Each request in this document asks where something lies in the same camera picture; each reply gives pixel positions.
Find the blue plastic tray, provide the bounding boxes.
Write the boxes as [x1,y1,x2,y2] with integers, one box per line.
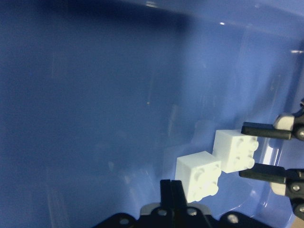
[0,0,304,228]

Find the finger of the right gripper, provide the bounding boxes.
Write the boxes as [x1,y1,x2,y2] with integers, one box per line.
[241,99,304,141]
[238,163,304,220]

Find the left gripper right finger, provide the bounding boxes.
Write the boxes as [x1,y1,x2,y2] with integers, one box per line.
[171,180,188,228]

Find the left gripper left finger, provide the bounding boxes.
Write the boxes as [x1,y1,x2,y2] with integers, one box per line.
[159,180,173,228]

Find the white block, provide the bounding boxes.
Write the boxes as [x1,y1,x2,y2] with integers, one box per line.
[212,130,259,173]
[175,151,221,203]

